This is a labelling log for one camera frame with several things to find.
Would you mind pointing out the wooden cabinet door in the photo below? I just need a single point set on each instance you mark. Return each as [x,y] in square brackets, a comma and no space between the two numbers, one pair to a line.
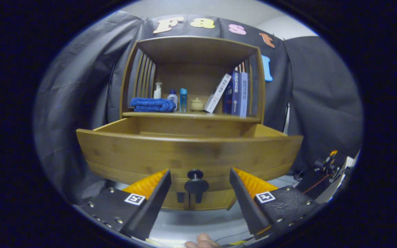
[172,206]
[215,201]

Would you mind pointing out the white pump bottle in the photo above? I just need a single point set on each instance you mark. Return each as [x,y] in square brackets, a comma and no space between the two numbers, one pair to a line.
[157,93]

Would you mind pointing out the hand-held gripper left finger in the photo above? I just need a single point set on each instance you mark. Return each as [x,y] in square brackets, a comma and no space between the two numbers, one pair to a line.
[152,210]

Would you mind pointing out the black device with orange part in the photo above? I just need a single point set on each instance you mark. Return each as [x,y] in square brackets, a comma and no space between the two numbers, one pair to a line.
[326,163]

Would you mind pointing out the light blue book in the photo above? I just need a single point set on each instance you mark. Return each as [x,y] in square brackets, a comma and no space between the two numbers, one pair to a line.
[243,96]

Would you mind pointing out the wooden countertop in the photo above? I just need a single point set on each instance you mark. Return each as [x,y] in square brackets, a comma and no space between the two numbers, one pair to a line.
[198,114]

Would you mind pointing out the folded blue towel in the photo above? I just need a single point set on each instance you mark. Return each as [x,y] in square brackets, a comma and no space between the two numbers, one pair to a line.
[152,104]

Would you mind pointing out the dark navy book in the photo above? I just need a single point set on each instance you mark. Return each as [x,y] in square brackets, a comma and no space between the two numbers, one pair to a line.
[227,100]

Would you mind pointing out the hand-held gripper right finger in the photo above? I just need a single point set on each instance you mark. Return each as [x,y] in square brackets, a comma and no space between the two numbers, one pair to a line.
[245,203]

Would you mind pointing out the cream lidded tea cup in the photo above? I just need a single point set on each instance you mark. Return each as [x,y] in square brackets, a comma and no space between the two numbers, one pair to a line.
[197,104]

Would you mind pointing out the white book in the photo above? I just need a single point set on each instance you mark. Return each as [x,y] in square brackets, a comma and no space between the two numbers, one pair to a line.
[217,93]

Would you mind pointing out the white bottle with blue cap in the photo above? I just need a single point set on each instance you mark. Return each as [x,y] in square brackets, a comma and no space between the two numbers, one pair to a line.
[173,98]

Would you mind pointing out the wooden cabinet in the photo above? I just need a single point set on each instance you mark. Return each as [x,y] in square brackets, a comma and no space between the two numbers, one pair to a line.
[191,74]

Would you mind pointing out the wooden drawer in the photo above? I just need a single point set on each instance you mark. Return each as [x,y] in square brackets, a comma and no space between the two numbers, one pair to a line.
[150,155]

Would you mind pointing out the clear blue bottle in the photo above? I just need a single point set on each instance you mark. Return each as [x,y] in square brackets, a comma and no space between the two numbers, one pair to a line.
[183,100]

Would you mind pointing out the black drawer knob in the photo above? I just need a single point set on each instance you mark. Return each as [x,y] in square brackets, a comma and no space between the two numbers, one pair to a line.
[196,186]

